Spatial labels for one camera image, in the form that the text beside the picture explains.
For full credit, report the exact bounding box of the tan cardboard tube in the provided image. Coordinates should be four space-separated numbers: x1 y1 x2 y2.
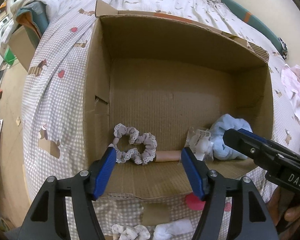
155 151 181 163

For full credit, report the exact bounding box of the white washing machine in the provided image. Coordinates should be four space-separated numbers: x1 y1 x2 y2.
0 13 15 45

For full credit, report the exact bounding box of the teal orange folded blanket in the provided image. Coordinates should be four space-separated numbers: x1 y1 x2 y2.
16 1 50 38

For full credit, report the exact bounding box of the white packaged hair tie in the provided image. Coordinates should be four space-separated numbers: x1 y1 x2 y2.
185 127 215 162

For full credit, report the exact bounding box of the small cardboard box on floor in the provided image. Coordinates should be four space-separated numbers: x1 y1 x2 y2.
8 26 36 72

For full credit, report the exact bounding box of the checkered dog print bedsheet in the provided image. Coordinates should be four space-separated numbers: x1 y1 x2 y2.
11 0 300 240

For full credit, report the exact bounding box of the white knotted cloth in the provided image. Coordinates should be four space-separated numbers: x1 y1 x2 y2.
153 219 193 240

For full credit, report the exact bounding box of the teal pillow with orange stripe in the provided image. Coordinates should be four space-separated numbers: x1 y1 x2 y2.
221 0 288 59

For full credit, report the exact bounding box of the green plastic bin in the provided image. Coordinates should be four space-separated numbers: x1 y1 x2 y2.
4 47 16 66

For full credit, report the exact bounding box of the person right hand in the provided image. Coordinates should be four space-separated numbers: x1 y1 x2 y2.
267 186 300 239

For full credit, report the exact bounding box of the beige knotted scrunchie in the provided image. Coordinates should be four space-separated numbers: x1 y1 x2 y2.
111 224 151 240

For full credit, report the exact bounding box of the brown cardboard box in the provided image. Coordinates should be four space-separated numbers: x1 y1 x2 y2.
82 0 274 201

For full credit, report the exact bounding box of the pink clothing pile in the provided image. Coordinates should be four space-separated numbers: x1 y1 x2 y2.
281 64 300 121

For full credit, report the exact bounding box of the light blue fluffy scrunchie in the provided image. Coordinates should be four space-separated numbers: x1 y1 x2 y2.
209 114 253 161

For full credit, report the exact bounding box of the grey lace trimmed scrunchie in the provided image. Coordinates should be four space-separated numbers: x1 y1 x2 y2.
109 123 158 165

